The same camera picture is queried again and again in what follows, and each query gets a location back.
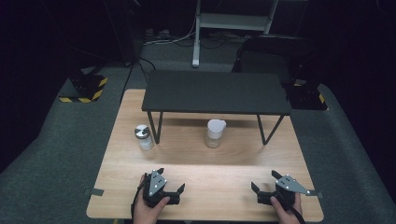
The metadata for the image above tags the white plastic cup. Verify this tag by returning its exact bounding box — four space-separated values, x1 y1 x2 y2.
205 119 227 149

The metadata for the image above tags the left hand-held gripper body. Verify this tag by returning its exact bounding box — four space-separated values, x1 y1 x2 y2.
142 170 182 209

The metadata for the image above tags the white metal stand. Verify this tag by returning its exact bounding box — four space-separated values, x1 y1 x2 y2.
191 0 279 68

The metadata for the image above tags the black yellow striped base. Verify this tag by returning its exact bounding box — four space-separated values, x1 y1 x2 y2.
286 78 330 111
59 69 109 104

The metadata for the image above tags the person's right hand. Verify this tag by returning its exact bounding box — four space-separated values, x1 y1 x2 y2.
269 192 304 224

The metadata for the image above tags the white floor cable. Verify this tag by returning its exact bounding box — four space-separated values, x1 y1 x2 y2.
143 18 198 47

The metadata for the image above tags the left hand-held gripper cable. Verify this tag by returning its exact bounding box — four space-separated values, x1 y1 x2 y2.
130 180 148 219

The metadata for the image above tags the person's left hand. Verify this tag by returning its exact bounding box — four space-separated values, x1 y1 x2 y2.
133 174 172 224

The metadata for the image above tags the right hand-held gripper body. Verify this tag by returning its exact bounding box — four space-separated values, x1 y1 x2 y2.
257 174 317 206

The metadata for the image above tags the black shelf with metal legs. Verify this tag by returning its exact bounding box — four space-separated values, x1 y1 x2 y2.
141 69 292 147

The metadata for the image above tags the glass jar with silver lid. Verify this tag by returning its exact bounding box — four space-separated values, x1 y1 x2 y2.
134 124 155 152

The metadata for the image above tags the black chair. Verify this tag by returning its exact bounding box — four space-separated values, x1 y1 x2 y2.
232 35 316 83

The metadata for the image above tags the right hand-held gripper cable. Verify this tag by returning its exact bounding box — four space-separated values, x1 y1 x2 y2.
281 192 306 224

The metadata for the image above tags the black floor cable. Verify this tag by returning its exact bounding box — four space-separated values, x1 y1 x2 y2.
120 57 157 104

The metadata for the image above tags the hand-held gripper cable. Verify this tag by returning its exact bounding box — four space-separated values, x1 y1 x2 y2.
130 180 148 219
281 192 306 224

